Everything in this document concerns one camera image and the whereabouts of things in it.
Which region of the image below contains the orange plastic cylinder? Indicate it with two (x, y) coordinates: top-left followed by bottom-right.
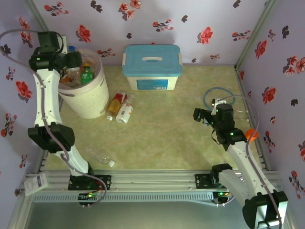
(245, 128), (260, 144)

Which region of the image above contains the left circuit board with LEDs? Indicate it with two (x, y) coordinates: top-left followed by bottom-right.
(78, 192), (100, 208)

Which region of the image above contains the left arm grey cable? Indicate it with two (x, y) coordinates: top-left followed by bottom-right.
(0, 29), (107, 206)

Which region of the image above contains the clear plastic bin liner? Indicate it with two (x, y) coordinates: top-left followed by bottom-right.
(58, 47), (103, 90)

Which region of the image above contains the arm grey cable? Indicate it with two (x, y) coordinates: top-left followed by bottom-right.
(213, 95), (284, 229)
(0, 29), (107, 206)

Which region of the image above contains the aluminium corner post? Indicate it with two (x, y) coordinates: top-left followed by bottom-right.
(234, 0), (279, 70)
(22, 0), (62, 56)

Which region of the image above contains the white storage box blue lid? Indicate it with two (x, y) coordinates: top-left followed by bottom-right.
(122, 44), (183, 91)

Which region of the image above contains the green soda bottle yellow cap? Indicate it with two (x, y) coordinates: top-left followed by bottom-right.
(80, 63), (95, 86)

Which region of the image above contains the crushed clear bottle white cap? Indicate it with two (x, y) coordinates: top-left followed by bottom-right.
(85, 146), (116, 167)

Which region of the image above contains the right black mount plate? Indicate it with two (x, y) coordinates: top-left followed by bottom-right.
(194, 174), (216, 190)

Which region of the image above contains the grey slotted cable duct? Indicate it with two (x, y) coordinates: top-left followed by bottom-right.
(32, 190), (239, 203)

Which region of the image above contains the right circuit board with LEDs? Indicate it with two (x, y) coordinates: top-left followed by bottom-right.
(213, 190), (234, 207)

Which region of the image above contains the amber tea bottle red label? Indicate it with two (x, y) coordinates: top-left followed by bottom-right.
(106, 91), (128, 122)

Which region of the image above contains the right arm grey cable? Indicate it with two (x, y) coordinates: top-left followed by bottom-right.
(213, 95), (284, 229)

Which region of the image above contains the aluminium frame rail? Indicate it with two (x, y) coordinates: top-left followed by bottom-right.
(25, 169), (284, 191)

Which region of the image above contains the clear Pepsi bottle blue cap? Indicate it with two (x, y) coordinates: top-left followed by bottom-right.
(66, 45), (81, 81)

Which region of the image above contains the white blue paper card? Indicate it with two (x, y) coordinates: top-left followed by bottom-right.
(23, 173), (50, 197)

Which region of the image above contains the white round waste bin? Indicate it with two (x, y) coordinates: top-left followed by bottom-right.
(57, 47), (110, 119)

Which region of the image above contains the circuit board with leds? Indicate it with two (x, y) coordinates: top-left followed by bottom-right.
(213, 190), (234, 207)
(78, 192), (100, 208)

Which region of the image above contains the black mount plate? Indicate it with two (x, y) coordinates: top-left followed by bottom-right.
(194, 174), (216, 190)
(68, 175), (112, 191)

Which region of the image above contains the left black mount plate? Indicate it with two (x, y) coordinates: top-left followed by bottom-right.
(68, 175), (112, 191)

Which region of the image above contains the clear bottle white V label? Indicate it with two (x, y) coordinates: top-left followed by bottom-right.
(115, 94), (137, 125)

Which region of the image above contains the blue stethoscope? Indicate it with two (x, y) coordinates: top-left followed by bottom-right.
(203, 86), (249, 122)

